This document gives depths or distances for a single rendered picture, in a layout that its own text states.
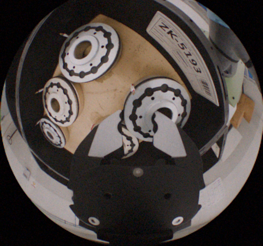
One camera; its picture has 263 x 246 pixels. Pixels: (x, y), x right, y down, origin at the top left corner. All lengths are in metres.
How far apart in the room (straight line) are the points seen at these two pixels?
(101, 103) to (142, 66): 0.10
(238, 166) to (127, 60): 3.32
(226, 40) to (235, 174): 3.19
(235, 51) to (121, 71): 0.26
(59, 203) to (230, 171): 5.05
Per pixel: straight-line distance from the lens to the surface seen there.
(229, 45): 0.24
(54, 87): 0.18
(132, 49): 0.16
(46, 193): 3.55
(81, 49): 0.16
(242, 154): 3.35
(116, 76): 0.15
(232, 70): 0.32
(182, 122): 0.15
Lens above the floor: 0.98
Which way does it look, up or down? 60 degrees down
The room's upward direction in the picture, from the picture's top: 175 degrees clockwise
